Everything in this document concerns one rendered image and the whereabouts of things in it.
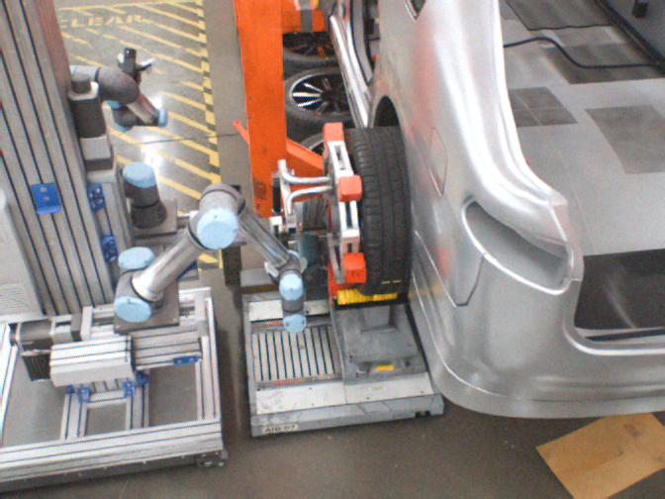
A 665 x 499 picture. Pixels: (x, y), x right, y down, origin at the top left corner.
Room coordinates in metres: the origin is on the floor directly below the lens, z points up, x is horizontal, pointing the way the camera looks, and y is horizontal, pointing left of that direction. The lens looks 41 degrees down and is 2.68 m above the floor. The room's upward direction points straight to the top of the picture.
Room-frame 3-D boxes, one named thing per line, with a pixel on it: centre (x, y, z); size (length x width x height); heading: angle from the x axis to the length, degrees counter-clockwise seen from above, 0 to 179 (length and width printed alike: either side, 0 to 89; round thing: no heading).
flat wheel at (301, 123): (3.88, 0.01, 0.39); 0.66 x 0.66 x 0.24
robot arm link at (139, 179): (2.32, 0.75, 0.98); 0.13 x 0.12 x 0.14; 85
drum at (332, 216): (2.29, 0.04, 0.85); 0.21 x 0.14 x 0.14; 98
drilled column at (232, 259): (2.84, 0.52, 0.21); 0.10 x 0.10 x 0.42; 8
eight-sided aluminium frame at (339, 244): (2.30, -0.03, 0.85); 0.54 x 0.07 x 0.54; 8
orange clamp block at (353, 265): (1.99, -0.08, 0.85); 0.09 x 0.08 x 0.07; 8
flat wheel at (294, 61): (4.59, 0.11, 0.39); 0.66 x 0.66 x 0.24
